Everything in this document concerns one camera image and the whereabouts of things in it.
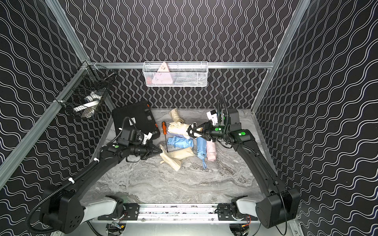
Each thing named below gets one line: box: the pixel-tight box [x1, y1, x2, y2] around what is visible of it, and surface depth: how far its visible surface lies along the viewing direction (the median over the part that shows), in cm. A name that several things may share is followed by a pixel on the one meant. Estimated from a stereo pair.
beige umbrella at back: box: [168, 107, 185, 123], surface depth 115 cm
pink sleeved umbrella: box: [206, 140, 218, 162], surface depth 94 cm
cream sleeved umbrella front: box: [167, 147, 196, 160], surface depth 94 cm
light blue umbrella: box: [196, 136, 207, 170], surface depth 94 cm
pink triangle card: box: [151, 61, 173, 85], surface depth 91 cm
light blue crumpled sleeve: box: [166, 135, 194, 149], surface depth 99 cm
